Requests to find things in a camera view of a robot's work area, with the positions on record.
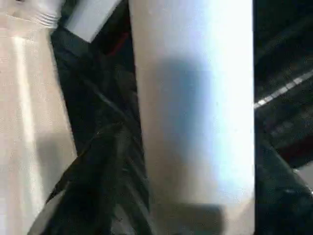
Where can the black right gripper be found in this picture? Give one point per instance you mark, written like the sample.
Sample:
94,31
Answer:
119,44

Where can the black glossy mat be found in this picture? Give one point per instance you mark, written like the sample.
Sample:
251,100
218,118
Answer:
281,49

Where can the white plastic table leg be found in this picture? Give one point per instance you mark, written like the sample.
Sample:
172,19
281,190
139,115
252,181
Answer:
49,19
195,110

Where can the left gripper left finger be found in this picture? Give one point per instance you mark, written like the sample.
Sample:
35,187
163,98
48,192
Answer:
97,191

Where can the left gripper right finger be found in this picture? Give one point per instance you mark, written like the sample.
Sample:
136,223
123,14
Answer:
278,200

